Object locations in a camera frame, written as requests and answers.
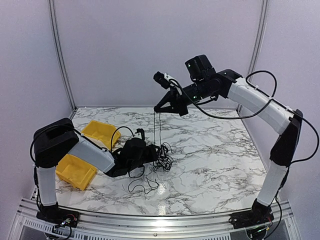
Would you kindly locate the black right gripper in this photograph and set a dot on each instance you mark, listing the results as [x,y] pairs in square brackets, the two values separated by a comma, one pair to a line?
[177,103]

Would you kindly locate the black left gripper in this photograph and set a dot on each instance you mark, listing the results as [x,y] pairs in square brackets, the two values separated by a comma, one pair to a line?
[152,156]

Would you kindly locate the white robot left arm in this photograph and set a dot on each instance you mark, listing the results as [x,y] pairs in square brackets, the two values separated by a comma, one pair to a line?
[53,142]

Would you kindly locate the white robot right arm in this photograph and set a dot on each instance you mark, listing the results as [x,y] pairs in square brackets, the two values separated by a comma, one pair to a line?
[285,122]

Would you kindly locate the yellow bin far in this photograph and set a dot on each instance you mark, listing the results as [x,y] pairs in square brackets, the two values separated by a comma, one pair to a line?
[101,133]

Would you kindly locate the yellow bin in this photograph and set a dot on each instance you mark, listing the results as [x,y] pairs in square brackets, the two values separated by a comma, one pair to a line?
[75,171]
[101,133]

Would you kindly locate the yellow bin near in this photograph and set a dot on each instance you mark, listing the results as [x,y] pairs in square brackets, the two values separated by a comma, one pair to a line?
[75,171]

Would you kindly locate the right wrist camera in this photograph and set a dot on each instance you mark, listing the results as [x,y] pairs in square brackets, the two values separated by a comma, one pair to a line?
[165,80]

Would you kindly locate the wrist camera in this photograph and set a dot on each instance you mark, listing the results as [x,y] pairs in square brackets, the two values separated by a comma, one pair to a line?
[141,131]
[165,80]

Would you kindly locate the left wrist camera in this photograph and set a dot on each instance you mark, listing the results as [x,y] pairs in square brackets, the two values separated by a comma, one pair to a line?
[141,131]

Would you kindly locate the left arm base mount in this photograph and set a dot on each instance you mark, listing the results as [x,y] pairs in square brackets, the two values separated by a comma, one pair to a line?
[59,216]

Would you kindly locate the right aluminium corner post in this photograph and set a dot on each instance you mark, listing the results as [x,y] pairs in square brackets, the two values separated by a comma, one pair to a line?
[261,29]

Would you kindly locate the aluminium corner post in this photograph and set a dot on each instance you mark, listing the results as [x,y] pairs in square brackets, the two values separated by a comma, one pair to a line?
[261,29]
[59,54]

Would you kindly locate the aluminium front rail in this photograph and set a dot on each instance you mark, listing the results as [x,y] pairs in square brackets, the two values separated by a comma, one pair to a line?
[105,226]

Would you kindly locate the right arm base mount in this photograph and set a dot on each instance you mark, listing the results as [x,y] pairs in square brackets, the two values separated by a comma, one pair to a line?
[258,214]

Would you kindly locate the left aluminium corner post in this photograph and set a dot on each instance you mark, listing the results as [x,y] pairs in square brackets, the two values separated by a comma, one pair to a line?
[59,54]

